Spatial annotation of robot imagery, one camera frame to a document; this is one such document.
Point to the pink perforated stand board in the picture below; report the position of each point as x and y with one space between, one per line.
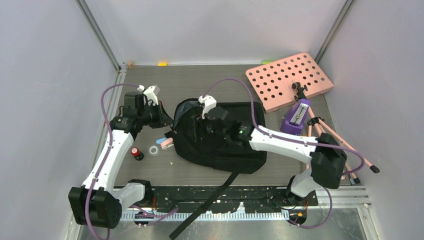
273 82

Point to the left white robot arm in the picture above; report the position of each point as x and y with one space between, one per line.
95 199

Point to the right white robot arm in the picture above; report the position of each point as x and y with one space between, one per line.
325 158

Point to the blue eraser pen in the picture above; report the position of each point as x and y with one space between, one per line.
161 140

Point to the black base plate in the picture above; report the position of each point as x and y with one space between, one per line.
253 199

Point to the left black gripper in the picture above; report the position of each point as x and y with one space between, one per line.
163 119

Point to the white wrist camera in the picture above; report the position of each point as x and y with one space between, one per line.
207 103
150 94

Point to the slotted aluminium rail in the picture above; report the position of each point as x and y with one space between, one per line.
133 215

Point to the green block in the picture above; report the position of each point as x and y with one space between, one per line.
267 62

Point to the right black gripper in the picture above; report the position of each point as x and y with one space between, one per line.
205 121

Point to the purple metronome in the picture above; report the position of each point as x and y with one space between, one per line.
295 118

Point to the pink correction tape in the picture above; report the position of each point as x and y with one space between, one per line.
167 143

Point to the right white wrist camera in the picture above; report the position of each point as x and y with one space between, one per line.
207 103

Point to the pink tripod legs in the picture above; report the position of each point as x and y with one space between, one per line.
315 122

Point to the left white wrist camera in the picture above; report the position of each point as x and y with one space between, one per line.
150 94

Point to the red black stamp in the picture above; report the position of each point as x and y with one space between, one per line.
137 154

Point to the black backpack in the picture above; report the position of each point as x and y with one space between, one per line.
195 145

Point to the yellow block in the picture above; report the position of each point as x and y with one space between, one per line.
162 64

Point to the small wooden cork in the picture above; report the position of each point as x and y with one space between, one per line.
130 64

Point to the clear tape roll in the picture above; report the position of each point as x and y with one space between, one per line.
153 150

